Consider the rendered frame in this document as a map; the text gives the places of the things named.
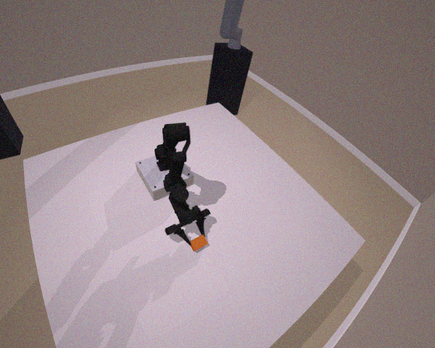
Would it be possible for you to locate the orange block with black square face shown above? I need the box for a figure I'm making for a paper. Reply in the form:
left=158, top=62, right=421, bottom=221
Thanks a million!
left=190, top=235, right=207, bottom=251

